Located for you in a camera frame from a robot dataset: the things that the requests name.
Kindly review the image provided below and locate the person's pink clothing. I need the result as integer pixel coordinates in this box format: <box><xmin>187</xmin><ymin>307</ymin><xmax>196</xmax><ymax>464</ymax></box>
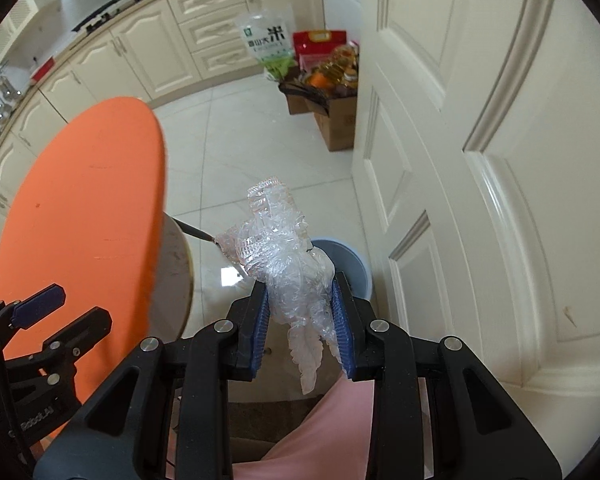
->
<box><xmin>232</xmin><ymin>375</ymin><xmax>381</xmax><ymax>480</ymax></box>

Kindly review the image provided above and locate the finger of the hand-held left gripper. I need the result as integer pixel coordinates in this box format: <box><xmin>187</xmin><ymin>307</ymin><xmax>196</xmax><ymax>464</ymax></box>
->
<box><xmin>27</xmin><ymin>306</ymin><xmax>113</xmax><ymax>376</ymax></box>
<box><xmin>10</xmin><ymin>284</ymin><xmax>66</xmax><ymax>328</ymax></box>

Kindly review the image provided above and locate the cream louvered wall cabinet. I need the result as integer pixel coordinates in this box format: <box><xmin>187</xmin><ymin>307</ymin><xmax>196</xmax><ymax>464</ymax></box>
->
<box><xmin>0</xmin><ymin>0</ymin><xmax>41</xmax><ymax>61</ymax></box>

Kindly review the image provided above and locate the hanging metal utensils rack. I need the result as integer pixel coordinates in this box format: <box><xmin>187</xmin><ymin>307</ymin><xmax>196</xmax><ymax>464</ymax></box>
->
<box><xmin>0</xmin><ymin>72</ymin><xmax>21</xmax><ymax>126</ymax></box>

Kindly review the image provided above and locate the black gas stove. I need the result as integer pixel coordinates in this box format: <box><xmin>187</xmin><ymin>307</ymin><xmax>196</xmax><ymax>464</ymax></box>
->
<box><xmin>72</xmin><ymin>0</ymin><xmax>146</xmax><ymax>33</ymax></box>

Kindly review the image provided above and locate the red gift box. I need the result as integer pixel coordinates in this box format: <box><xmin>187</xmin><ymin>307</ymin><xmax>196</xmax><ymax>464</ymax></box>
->
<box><xmin>292</xmin><ymin>30</ymin><xmax>348</xmax><ymax>73</ymax></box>

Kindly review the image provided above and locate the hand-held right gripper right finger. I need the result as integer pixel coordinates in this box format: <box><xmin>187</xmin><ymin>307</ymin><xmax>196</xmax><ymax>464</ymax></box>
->
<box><xmin>331</xmin><ymin>271</ymin><xmax>563</xmax><ymax>480</ymax></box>

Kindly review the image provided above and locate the red tray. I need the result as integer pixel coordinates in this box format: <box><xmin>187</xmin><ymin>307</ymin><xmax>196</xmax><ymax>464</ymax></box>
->
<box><xmin>30</xmin><ymin>58</ymin><xmax>56</xmax><ymax>81</ymax></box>

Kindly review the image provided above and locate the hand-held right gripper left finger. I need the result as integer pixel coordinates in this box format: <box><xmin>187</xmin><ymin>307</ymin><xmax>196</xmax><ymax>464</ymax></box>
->
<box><xmin>32</xmin><ymin>280</ymin><xmax>272</xmax><ymax>480</ymax></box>

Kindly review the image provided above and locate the white rice bag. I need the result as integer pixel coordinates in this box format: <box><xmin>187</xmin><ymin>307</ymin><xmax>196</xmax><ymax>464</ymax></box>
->
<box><xmin>235</xmin><ymin>5</ymin><xmax>298</xmax><ymax>81</ymax></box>

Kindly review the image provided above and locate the cream panel door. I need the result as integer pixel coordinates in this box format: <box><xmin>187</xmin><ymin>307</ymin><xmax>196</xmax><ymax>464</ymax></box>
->
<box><xmin>352</xmin><ymin>0</ymin><xmax>600</xmax><ymax>396</ymax></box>

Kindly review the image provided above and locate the dark metal table brace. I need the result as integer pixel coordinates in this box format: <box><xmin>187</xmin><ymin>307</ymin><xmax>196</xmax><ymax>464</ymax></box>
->
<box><xmin>172</xmin><ymin>217</ymin><xmax>216</xmax><ymax>243</ymax></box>

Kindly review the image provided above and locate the brown cardboard box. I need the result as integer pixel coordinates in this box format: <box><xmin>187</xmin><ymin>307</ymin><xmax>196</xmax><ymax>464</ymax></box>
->
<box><xmin>279</xmin><ymin>80</ymin><xmax>358</xmax><ymax>152</ymax></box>

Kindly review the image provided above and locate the clear crinkled plastic wrap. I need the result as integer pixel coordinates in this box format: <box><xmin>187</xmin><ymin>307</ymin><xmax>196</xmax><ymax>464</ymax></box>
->
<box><xmin>214</xmin><ymin>174</ymin><xmax>337</xmax><ymax>395</ymax></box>

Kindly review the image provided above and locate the yellow cooking oil bottle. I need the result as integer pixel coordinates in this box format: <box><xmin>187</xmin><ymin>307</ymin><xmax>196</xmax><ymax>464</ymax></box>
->
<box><xmin>300</xmin><ymin>42</ymin><xmax>361</xmax><ymax>98</ymax></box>

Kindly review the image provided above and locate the blue trash bin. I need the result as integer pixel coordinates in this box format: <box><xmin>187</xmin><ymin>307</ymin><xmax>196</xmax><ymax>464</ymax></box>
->
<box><xmin>307</xmin><ymin>238</ymin><xmax>373</xmax><ymax>306</ymax></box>

